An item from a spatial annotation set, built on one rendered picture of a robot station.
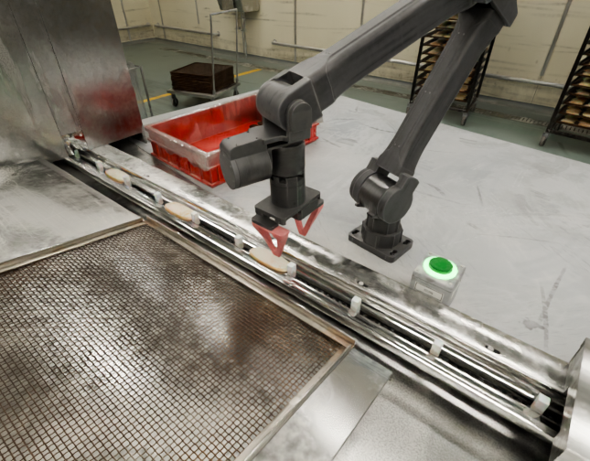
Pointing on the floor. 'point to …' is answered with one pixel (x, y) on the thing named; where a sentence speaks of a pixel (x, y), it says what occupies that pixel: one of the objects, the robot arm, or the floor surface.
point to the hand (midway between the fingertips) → (290, 241)
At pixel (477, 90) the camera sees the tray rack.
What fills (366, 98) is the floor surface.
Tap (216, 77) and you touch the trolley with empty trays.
